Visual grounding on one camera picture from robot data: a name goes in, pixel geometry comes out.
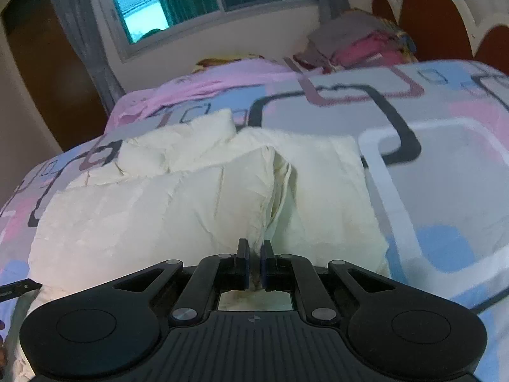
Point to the pile of folded clothes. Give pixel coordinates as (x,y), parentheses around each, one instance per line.
(358,43)

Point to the yellow printed pillow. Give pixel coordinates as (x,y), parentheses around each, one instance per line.
(214,63)

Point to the white and red headboard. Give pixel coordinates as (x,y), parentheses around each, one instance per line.
(441,16)

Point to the cream garment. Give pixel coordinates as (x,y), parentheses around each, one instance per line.
(159,215)

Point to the brown wooden door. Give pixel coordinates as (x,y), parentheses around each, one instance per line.
(47,67)

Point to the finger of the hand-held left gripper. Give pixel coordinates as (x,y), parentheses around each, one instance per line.
(20,289)

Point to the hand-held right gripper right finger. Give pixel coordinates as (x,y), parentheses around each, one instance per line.
(263,264)

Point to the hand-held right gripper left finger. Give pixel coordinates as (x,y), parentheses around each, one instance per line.
(246,264)

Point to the pink blanket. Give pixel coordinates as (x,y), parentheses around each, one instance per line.
(222,83)

